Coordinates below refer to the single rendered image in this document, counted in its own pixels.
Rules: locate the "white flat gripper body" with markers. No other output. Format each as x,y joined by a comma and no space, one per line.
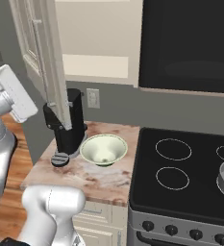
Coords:
15,93

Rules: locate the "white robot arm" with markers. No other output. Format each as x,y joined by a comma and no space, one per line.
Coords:
47,205

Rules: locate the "cream base cabinet door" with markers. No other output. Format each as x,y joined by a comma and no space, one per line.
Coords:
94,237

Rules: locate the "black coffee machine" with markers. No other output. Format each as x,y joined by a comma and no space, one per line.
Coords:
70,128

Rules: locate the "pale green bowl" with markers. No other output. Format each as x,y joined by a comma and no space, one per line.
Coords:
104,150

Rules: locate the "cream drawer front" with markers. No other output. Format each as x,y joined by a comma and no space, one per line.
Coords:
97,213

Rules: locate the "black microwave oven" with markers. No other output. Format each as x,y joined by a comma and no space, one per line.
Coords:
187,44

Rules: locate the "black stove knob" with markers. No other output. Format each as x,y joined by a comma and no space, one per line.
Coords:
196,234
221,239
171,229
148,226

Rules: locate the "black hob stove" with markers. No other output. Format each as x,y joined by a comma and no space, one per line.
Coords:
180,192

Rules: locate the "cream wall cabinet door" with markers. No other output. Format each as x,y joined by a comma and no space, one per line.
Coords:
52,57

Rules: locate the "white wall socket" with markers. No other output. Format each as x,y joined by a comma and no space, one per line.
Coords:
93,98

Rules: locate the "cream wall cabinet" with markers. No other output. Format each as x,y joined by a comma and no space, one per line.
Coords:
97,38

